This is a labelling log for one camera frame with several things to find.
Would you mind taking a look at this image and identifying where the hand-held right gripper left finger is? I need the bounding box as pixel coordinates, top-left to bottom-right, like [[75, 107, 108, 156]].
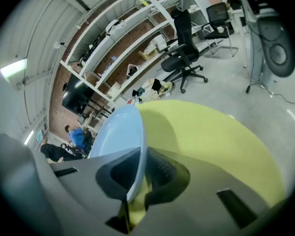
[[49, 147, 141, 235]]

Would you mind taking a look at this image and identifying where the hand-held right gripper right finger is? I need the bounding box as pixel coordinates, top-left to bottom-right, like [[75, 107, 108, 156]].
[[137, 146, 271, 236]]

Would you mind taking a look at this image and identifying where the blue big plate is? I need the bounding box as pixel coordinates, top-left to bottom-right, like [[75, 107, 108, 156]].
[[88, 104, 148, 204]]

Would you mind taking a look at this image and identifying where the green cloth covered round table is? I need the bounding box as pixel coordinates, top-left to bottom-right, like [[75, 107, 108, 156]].
[[124, 99, 286, 228]]

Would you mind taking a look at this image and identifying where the ceiling strip light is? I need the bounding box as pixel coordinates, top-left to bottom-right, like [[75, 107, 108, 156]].
[[24, 129, 35, 146], [0, 58, 28, 80]]

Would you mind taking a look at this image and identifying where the large black screen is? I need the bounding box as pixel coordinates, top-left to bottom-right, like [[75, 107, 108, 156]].
[[61, 74, 95, 115]]

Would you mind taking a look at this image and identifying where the white storage box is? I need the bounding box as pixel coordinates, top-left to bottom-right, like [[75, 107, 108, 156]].
[[106, 82, 121, 97]]

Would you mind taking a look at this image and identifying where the beige tote bag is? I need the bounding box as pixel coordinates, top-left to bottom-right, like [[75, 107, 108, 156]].
[[147, 78, 174, 100]]

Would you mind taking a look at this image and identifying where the black and white pouch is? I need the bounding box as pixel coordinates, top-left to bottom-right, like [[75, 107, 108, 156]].
[[126, 63, 141, 78]]

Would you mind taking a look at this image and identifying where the brown cardboard box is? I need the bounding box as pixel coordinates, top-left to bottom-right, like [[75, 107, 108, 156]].
[[137, 44, 159, 61]]

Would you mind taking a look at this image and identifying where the black speaker on stand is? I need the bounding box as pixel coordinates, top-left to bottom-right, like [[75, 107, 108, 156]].
[[257, 15, 295, 78]]

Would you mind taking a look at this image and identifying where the black high-back office chair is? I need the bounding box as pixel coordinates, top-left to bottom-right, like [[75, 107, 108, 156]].
[[160, 8, 209, 94]]

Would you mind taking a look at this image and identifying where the white shelving unit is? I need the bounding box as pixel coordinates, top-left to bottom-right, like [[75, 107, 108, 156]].
[[60, 0, 212, 108]]

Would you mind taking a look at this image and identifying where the black mesh office chair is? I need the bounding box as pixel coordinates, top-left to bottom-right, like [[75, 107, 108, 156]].
[[203, 1, 239, 58]]

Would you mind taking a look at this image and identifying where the black floor cable with adapter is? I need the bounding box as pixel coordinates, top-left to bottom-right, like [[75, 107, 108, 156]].
[[245, 81, 295, 108]]

